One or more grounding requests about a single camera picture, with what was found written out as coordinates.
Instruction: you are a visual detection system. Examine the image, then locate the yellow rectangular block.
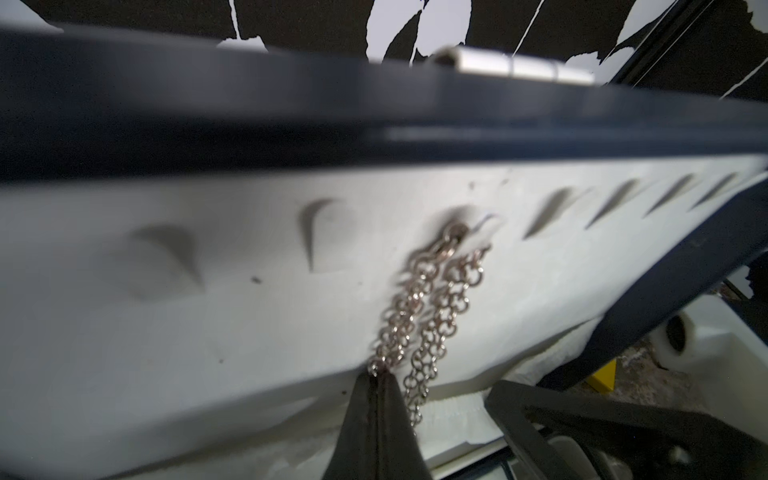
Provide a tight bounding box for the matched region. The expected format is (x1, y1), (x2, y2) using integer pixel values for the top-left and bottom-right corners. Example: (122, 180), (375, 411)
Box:
(585, 359), (617, 394)

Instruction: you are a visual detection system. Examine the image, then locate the silver jewelry chain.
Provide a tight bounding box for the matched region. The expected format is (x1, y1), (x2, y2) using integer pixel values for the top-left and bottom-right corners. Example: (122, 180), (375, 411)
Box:
(367, 221), (493, 428)

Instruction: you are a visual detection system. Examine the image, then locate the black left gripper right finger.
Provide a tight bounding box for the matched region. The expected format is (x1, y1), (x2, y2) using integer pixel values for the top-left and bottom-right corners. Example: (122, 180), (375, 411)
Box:
(376, 372), (431, 479)

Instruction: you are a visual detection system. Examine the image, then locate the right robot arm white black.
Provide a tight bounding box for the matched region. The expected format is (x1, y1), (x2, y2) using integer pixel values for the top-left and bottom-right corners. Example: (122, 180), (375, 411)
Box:
(485, 295), (767, 479)

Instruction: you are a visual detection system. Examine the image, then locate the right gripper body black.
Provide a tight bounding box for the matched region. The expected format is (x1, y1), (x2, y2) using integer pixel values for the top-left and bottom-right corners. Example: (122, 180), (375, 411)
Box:
(485, 381), (767, 479)

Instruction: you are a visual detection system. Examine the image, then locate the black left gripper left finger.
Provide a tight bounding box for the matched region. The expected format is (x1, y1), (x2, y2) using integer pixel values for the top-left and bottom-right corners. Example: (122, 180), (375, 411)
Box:
(323, 371), (378, 479)

